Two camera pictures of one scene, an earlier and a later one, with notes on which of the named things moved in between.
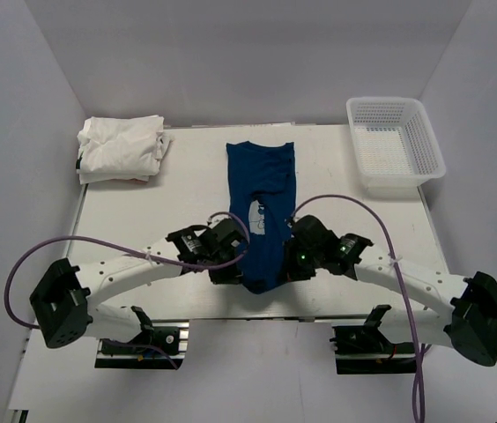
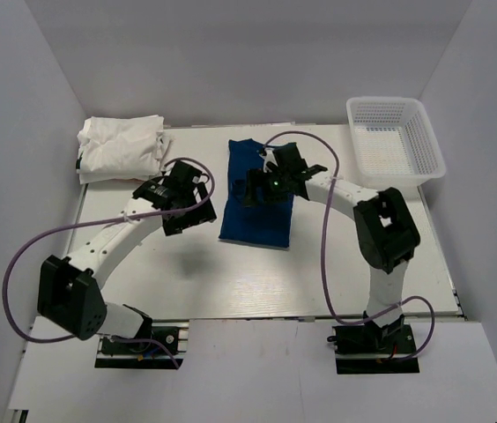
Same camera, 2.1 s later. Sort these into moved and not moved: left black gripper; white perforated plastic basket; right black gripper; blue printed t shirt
Moved: left black gripper; right black gripper; blue printed t shirt
Not moved: white perforated plastic basket
